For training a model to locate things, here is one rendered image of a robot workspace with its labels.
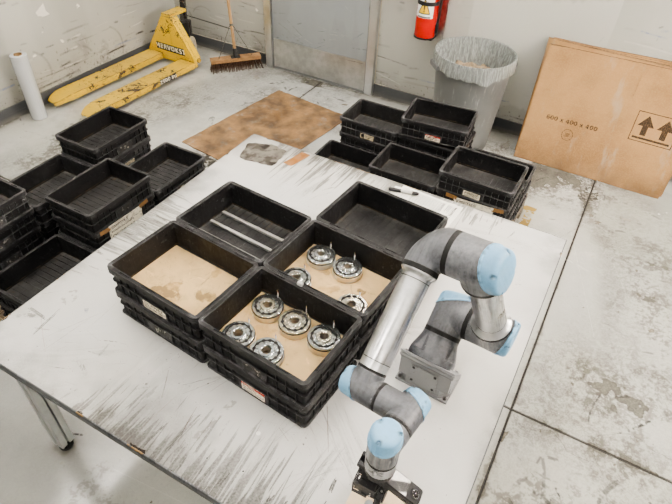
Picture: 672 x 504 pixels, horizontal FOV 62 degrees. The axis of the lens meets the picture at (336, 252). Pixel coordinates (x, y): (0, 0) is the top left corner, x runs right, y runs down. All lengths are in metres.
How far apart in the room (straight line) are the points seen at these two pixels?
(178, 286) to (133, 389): 0.36
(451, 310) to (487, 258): 0.45
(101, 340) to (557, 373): 2.04
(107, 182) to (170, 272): 1.20
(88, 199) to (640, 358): 2.85
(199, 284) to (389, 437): 0.95
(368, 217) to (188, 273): 0.72
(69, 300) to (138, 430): 0.63
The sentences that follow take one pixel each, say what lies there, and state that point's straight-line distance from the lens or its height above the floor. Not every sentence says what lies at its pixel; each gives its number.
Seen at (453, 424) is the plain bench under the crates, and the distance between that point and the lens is 1.78.
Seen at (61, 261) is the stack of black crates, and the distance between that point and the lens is 3.05.
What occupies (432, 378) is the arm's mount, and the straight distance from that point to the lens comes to 1.75.
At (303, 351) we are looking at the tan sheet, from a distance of 1.72.
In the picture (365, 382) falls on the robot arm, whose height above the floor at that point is 1.08.
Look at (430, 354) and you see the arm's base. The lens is 1.71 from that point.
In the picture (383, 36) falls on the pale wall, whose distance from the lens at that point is 4.77.
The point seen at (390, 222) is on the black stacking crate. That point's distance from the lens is 2.18.
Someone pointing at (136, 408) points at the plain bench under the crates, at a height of 0.70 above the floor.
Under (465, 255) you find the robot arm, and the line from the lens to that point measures 1.32.
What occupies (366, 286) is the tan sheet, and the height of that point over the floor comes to 0.83.
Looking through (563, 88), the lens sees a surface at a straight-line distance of 4.25.
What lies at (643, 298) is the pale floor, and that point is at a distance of 3.52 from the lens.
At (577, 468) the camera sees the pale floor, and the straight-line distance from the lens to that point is 2.69.
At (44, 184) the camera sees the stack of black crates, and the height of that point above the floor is 0.38.
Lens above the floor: 2.19
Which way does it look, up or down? 42 degrees down
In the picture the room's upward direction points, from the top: 3 degrees clockwise
